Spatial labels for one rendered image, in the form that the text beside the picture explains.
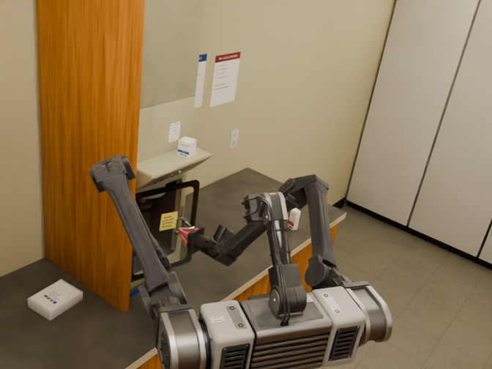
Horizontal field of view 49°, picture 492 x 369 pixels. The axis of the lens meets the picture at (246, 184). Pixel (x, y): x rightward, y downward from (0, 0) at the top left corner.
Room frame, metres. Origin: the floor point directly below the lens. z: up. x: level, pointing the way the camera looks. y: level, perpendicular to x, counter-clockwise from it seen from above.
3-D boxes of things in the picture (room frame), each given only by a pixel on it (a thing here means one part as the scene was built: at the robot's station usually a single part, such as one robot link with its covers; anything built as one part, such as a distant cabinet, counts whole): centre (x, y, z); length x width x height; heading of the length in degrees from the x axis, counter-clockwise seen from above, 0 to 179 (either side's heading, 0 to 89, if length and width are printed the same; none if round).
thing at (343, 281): (1.25, -0.32, 1.45); 0.09 x 0.08 x 0.12; 114
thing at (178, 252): (1.82, 0.29, 1.19); 0.30 x 0.01 x 0.40; 134
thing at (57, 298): (1.60, 0.64, 0.96); 0.16 x 0.12 x 0.04; 152
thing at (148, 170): (1.81, 0.28, 1.46); 0.32 x 0.11 x 0.10; 147
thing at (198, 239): (1.76, 0.13, 1.20); 0.07 x 0.07 x 0.10; 56
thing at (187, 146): (1.88, 0.24, 1.54); 0.05 x 0.05 x 0.06; 70
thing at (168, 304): (1.04, 0.13, 1.45); 0.09 x 0.08 x 0.12; 114
